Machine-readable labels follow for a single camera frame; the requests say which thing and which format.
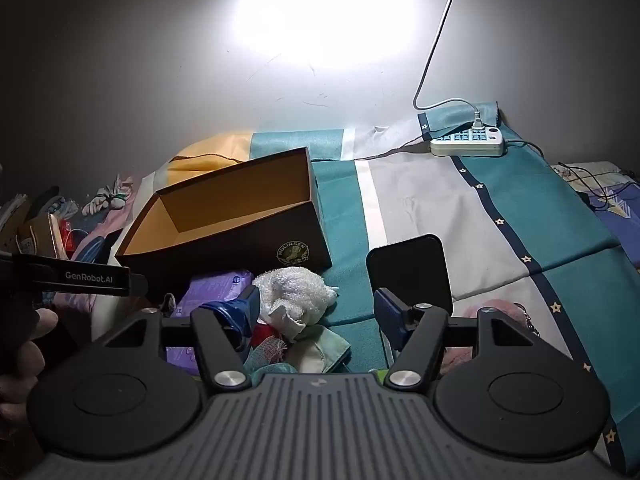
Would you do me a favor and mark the red mesh cloth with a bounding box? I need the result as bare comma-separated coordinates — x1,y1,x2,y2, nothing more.
249,324,290,363

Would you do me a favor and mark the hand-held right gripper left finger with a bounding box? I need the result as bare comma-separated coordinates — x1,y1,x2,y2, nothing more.
91,285,262,393

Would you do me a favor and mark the black phone stand green base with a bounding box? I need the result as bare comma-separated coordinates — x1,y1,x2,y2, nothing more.
365,233,455,322

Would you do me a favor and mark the gold paper gift bag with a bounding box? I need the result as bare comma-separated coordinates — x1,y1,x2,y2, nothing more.
16,211,69,262

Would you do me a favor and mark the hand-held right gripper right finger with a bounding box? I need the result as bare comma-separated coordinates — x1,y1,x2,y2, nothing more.
374,287,546,392

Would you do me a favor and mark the white knotted plush toy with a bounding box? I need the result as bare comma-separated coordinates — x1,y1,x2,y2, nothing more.
81,179,135,217

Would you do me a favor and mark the purple plastic packet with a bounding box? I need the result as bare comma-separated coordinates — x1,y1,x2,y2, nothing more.
164,269,257,377

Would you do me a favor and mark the white power cable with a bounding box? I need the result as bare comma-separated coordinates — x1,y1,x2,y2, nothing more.
413,0,484,130

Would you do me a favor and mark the dark cloth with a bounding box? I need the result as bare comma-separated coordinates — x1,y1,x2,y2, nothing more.
29,185,62,212

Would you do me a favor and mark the white power strip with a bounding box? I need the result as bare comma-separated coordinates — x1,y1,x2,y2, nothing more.
429,126,506,157

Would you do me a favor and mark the red packet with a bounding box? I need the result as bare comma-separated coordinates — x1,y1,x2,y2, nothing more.
59,217,83,252

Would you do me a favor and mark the dark brown cardboard shoe box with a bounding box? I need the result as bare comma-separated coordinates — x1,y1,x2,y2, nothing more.
114,147,334,302

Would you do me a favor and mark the blue printed pillow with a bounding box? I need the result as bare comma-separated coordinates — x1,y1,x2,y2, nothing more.
549,161,640,222

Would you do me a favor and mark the person's left hand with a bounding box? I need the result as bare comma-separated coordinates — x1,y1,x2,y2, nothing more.
0,307,59,423

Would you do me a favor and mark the pale green cloth black label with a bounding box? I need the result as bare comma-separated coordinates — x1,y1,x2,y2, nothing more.
282,324,352,375

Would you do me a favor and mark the white terry towel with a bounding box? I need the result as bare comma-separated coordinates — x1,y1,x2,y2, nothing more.
251,266,342,337

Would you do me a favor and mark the thin black cable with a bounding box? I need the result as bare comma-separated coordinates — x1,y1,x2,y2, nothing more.
504,138,640,211

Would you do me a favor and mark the stack of papers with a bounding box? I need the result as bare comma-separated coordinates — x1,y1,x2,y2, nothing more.
0,191,32,242

